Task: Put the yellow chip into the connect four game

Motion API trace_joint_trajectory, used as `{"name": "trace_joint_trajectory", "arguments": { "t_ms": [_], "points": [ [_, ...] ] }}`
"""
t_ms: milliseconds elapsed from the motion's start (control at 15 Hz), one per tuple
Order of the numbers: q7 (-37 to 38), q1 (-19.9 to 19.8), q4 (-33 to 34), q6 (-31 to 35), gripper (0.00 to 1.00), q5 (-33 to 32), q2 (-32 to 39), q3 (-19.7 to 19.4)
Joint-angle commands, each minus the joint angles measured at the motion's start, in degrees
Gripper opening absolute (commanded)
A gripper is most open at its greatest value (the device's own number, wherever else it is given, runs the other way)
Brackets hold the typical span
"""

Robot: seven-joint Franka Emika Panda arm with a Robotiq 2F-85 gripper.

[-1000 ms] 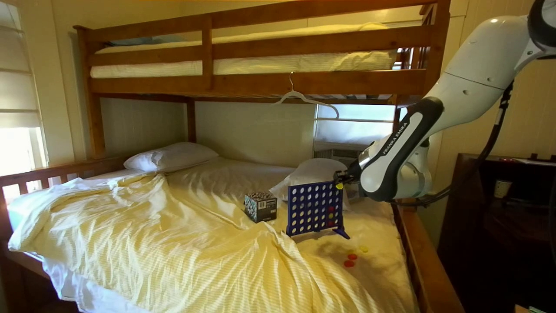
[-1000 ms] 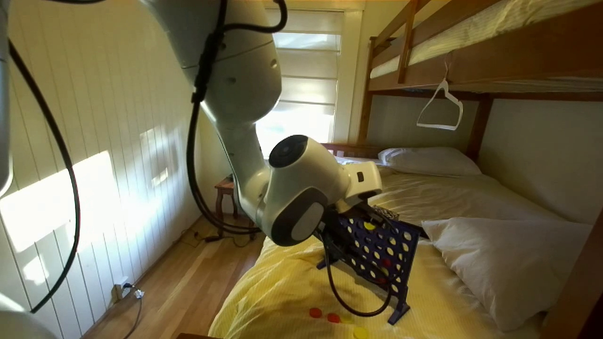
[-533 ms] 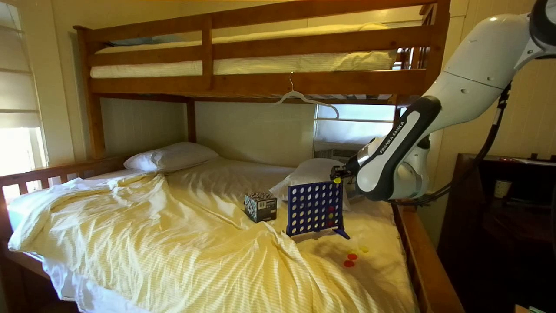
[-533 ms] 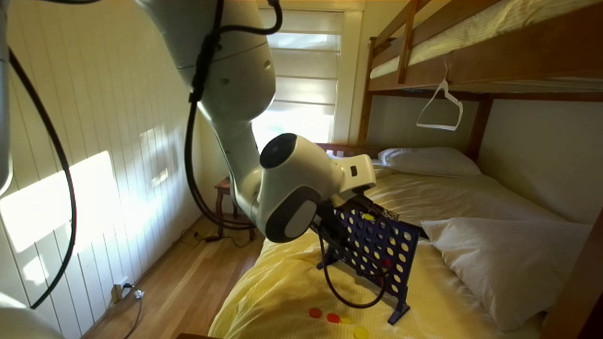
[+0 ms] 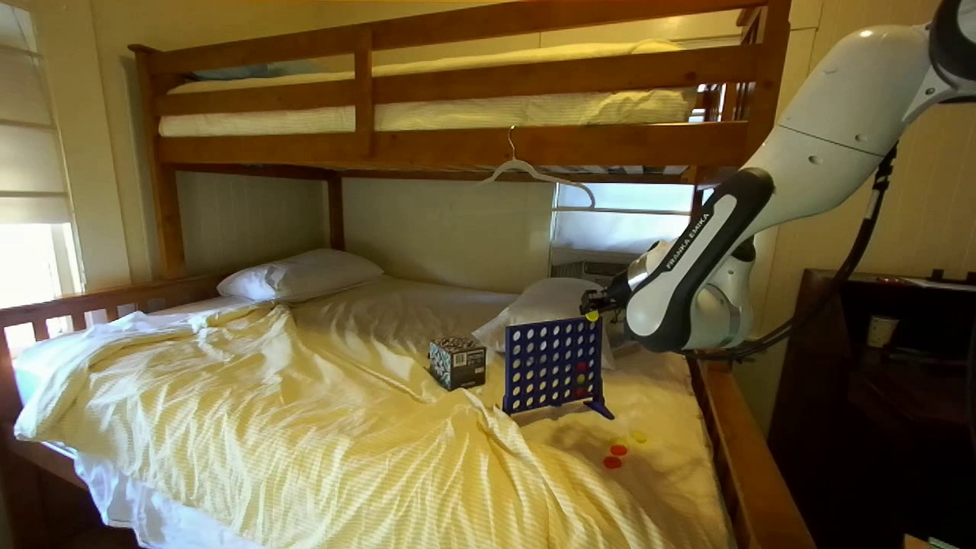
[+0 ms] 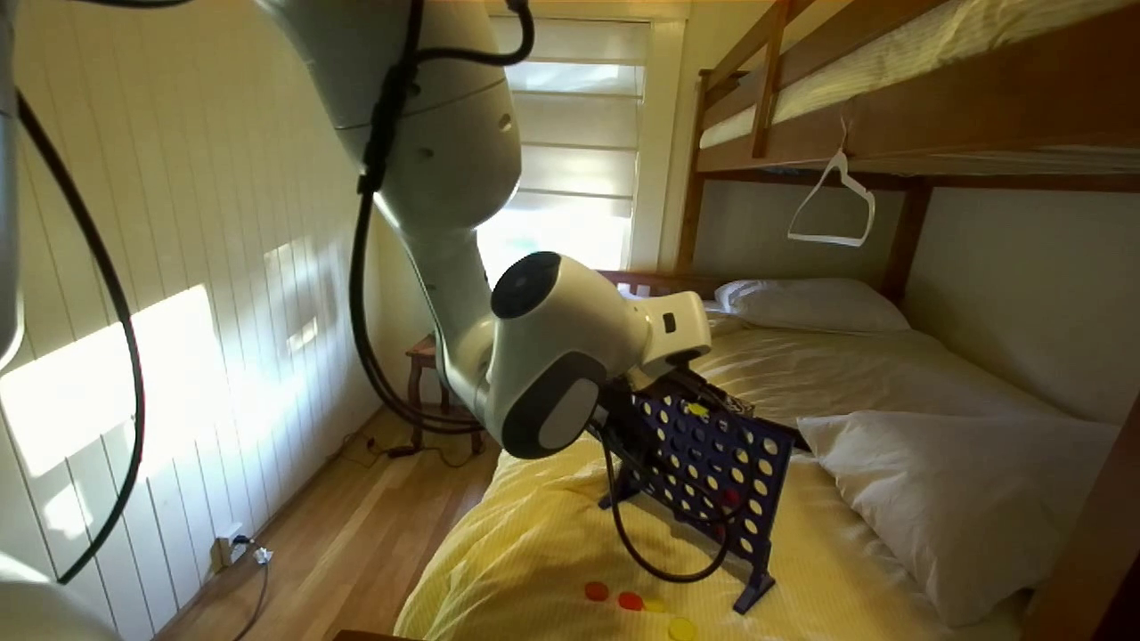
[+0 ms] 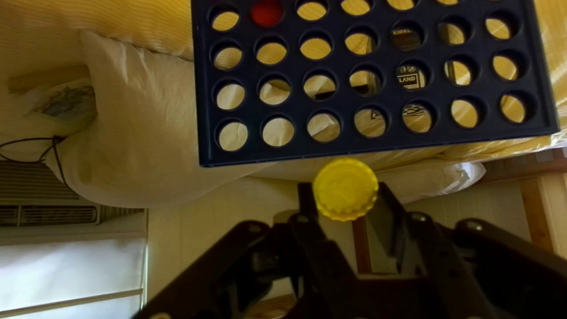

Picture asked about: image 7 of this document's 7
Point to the blue connect four grid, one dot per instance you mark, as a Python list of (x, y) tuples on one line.
[(292, 73)]

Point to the large white pillow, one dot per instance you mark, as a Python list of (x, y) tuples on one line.
[(141, 133)]

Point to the flat white pillow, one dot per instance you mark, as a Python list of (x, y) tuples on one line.
[(425, 175)]

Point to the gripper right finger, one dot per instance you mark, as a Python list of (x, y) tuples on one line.
[(487, 266)]

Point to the yellow game chip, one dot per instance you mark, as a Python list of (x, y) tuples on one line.
[(345, 189)]

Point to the red game chip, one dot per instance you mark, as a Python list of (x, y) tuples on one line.
[(267, 12)]

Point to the window air conditioner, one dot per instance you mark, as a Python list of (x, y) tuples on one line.
[(40, 199)]

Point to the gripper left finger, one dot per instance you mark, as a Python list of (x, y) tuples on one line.
[(230, 266)]

